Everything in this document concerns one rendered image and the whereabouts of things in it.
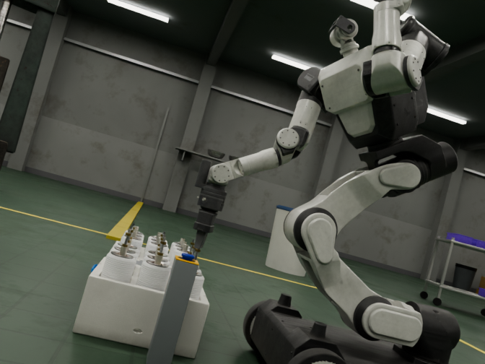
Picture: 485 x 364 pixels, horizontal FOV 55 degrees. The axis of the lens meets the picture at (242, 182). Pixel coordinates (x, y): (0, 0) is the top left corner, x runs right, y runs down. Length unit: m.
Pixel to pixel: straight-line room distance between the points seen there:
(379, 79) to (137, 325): 1.02
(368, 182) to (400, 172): 0.11
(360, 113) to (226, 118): 9.74
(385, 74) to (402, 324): 0.80
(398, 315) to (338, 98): 0.72
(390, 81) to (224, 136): 10.02
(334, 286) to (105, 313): 0.72
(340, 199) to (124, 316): 0.77
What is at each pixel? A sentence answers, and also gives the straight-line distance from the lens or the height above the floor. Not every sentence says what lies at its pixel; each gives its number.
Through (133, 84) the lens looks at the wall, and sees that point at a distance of 11.21.
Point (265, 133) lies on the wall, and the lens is 11.35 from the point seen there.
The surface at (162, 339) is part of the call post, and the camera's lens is 1.43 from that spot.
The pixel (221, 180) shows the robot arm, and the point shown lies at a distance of 1.51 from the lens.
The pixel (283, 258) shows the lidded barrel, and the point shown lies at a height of 0.13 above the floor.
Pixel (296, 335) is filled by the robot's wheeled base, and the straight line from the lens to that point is 1.41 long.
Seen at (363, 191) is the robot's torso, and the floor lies 0.66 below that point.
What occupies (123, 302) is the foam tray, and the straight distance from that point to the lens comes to 1.53.
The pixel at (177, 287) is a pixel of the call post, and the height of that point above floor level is 0.23.
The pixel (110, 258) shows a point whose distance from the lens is 1.55.
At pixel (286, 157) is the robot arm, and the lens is 1.60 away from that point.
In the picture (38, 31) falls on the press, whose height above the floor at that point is 1.70.
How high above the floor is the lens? 0.51
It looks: 3 degrees up
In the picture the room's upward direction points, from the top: 16 degrees clockwise
